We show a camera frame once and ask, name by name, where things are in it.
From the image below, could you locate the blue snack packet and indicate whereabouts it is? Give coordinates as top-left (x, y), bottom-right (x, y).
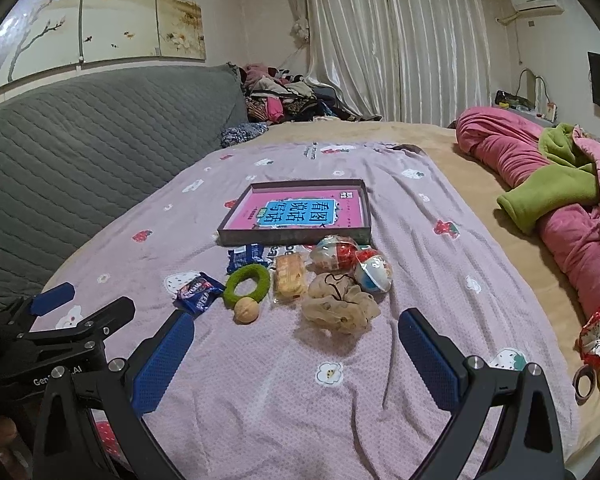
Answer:
top-left (226, 243), bottom-right (267, 275)

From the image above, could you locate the white curtain panel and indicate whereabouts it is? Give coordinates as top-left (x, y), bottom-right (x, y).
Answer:
top-left (382, 0), bottom-right (491, 123)
top-left (300, 0), bottom-right (396, 122)

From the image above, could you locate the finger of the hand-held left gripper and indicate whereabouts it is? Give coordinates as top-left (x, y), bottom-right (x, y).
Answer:
top-left (27, 296), bottom-right (136, 348)
top-left (10, 282), bottom-right (76, 321)

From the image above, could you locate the pile of clothes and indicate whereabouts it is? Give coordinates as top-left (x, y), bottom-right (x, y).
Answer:
top-left (240, 63), bottom-right (381, 123)

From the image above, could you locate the green fuzzy hair ring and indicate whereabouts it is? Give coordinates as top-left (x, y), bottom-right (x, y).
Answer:
top-left (223, 263), bottom-right (272, 308)

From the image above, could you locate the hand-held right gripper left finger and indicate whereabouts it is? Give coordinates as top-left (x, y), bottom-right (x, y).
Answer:
top-left (30, 309), bottom-right (196, 480)

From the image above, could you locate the purple cookie packet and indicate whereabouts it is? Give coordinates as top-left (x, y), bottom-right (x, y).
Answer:
top-left (174, 272), bottom-right (224, 316)

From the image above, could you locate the red white candy wrapper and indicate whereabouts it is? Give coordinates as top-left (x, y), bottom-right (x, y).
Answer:
top-left (576, 306), bottom-right (600, 366)

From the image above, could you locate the floral wall mural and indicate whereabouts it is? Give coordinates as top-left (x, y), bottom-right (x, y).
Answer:
top-left (0, 0), bottom-right (208, 96)

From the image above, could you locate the blue patterned cloth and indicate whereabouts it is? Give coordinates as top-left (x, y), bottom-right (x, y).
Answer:
top-left (220, 122), bottom-right (270, 148)

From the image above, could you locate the clear red toy egg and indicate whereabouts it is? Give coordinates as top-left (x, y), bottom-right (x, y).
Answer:
top-left (310, 235), bottom-right (361, 273)

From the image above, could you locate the green fleece blanket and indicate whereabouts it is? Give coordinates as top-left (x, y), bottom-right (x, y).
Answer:
top-left (496, 123), bottom-right (600, 235)

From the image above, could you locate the white arched stand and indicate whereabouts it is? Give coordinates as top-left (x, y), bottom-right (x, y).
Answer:
top-left (517, 67), bottom-right (553, 111)

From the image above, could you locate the grey side desk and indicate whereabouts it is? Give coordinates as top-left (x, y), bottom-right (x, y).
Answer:
top-left (495, 102), bottom-right (561, 123)

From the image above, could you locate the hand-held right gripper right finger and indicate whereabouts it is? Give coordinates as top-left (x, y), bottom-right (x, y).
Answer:
top-left (397, 307), bottom-right (566, 480)

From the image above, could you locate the pink quilt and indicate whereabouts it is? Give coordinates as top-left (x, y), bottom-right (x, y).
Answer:
top-left (455, 106), bottom-right (600, 333)

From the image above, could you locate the beige bedsheet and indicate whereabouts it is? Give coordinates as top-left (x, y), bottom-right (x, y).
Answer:
top-left (30, 120), bottom-right (600, 471)

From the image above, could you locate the walnut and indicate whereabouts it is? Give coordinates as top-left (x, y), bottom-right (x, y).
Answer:
top-left (233, 297), bottom-right (258, 323)

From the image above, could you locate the shallow grey cardboard box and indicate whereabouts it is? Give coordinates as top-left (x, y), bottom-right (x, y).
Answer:
top-left (216, 179), bottom-right (373, 247)

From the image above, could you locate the beige mesh scrunchie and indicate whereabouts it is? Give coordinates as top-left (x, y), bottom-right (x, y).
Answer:
top-left (300, 271), bottom-right (382, 335)

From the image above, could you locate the brown tape ring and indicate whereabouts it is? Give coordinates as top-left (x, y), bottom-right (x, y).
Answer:
top-left (572, 364), bottom-right (598, 405)

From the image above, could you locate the clear biscuit packet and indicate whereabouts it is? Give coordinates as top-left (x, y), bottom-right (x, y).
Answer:
top-left (271, 252), bottom-right (308, 305)

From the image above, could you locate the white air conditioner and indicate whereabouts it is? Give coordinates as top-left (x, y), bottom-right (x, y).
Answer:
top-left (509, 0), bottom-right (565, 15)

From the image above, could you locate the pink strawberry printed blanket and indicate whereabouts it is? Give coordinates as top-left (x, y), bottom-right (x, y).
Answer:
top-left (27, 140), bottom-right (581, 480)

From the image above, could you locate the dark green bag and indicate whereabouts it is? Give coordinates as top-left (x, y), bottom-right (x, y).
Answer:
top-left (495, 90), bottom-right (533, 111)

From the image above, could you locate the grey quilted headboard cover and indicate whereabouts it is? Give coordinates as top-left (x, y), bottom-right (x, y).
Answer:
top-left (0, 62), bottom-right (248, 311)

